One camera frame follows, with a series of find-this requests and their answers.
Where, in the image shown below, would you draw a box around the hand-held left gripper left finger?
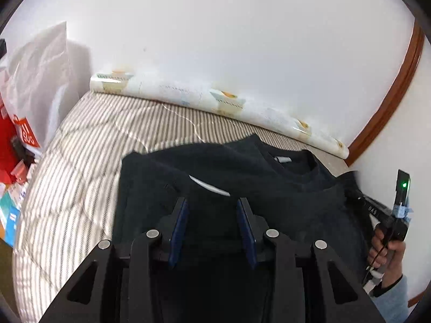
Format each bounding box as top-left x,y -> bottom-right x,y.
39,197 -> 189,323

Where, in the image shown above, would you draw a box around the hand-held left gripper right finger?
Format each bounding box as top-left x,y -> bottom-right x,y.
236,198 -> 388,323

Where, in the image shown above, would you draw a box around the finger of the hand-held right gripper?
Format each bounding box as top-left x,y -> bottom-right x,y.
346,188 -> 366,206

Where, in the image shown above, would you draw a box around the black sweater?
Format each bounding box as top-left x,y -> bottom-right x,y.
111,133 -> 381,323

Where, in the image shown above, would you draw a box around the person's right forearm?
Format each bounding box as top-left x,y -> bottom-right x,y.
372,274 -> 409,323

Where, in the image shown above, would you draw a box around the person's right hand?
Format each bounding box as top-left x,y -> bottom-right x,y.
367,225 -> 408,288

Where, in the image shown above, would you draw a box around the striped mattress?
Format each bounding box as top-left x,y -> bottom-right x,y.
12,89 -> 349,323

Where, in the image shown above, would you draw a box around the rolled patterned wallpaper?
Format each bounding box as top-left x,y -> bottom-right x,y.
89,71 -> 351,159

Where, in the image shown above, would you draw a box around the white and red packet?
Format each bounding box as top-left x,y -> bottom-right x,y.
7,183 -> 28,206

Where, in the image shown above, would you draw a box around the blue box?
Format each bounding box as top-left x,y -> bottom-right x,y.
0,205 -> 21,246

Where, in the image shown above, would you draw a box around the red tape dispenser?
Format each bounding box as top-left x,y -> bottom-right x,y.
10,161 -> 30,184

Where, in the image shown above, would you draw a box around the teal box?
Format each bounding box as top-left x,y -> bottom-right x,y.
0,193 -> 17,216

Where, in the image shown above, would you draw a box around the small black device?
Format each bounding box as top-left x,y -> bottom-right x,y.
12,136 -> 36,166

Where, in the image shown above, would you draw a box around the red paper bag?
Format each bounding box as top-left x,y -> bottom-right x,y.
0,108 -> 19,182

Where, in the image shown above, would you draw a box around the white Miniso plastic bag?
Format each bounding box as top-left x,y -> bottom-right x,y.
0,21 -> 68,149

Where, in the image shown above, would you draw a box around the thin black cable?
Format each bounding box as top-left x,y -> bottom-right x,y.
362,222 -> 395,285

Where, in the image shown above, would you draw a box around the brown wooden door frame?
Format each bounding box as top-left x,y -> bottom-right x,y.
347,18 -> 425,167

